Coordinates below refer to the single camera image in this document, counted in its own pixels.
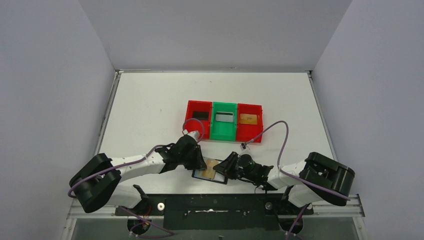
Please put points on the green plastic bin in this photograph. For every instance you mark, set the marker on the green plastic bin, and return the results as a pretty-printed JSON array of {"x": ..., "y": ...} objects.
[{"x": 223, "y": 131}]

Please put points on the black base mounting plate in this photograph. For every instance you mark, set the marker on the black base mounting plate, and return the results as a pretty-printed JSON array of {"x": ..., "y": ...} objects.
[{"x": 268, "y": 211}]

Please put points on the black card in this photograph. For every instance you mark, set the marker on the black card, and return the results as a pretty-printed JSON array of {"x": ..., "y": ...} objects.
[{"x": 201, "y": 115}]

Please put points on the gold VIP card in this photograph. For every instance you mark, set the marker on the gold VIP card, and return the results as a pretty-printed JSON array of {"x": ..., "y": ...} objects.
[{"x": 248, "y": 119}]

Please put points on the red plastic bin left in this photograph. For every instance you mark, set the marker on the red plastic bin left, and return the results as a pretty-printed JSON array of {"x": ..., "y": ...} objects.
[{"x": 193, "y": 124}]

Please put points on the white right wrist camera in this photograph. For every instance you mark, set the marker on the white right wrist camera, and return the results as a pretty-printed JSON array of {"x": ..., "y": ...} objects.
[{"x": 245, "y": 150}]

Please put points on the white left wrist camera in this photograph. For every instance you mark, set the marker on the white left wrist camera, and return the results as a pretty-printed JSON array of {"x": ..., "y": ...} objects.
[{"x": 196, "y": 135}]

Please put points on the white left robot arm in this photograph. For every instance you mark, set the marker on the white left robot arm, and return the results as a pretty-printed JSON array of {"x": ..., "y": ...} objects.
[{"x": 100, "y": 182}]

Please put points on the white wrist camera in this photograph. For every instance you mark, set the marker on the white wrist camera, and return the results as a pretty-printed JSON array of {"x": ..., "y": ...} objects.
[
  {"x": 196, "y": 135},
  {"x": 245, "y": 150}
]

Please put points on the silver magnetic stripe card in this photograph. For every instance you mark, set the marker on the silver magnetic stripe card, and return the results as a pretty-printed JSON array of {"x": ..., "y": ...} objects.
[{"x": 226, "y": 117}]

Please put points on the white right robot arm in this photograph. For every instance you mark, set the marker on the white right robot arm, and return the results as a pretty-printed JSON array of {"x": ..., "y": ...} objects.
[{"x": 317, "y": 178}]

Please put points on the red plastic bin right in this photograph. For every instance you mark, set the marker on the red plastic bin right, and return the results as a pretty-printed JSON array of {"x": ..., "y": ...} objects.
[{"x": 246, "y": 132}]

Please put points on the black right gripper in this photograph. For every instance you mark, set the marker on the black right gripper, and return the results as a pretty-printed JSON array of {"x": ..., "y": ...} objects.
[{"x": 226, "y": 166}]

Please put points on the red plastic bin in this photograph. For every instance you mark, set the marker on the red plastic bin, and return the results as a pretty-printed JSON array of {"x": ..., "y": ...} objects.
[
  {"x": 193, "y": 124},
  {"x": 246, "y": 132}
]

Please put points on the black leather card holder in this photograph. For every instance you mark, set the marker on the black leather card holder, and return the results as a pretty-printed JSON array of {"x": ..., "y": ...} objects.
[{"x": 219, "y": 178}]

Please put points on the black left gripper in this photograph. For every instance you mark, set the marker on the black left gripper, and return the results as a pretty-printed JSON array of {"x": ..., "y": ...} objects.
[{"x": 196, "y": 158}]

